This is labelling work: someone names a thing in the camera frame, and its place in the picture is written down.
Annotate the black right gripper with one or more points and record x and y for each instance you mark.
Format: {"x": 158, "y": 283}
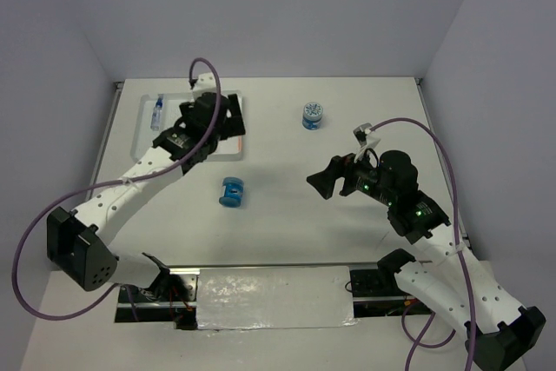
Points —
{"x": 338, "y": 166}

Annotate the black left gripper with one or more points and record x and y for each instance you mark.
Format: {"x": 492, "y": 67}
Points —
{"x": 235, "y": 126}

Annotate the clear bottle blue cap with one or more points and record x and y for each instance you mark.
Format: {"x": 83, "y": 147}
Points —
{"x": 156, "y": 116}

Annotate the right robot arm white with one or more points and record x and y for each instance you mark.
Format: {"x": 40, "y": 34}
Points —
{"x": 441, "y": 270}

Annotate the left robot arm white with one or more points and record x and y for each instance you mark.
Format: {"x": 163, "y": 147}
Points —
{"x": 78, "y": 240}

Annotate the blue jar lying sideways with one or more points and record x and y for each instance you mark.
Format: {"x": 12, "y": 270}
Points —
{"x": 232, "y": 192}

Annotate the blue paint jar white lid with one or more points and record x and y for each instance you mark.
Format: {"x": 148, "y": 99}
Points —
{"x": 312, "y": 115}

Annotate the silver foil covered panel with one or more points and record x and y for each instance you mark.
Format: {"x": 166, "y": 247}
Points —
{"x": 274, "y": 298}

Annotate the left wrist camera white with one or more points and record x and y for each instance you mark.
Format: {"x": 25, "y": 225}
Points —
{"x": 202, "y": 82}

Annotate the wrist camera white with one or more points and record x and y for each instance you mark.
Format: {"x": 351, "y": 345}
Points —
{"x": 364, "y": 134}
{"x": 202, "y": 82}

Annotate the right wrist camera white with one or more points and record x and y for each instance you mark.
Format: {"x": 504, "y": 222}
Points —
{"x": 364, "y": 134}

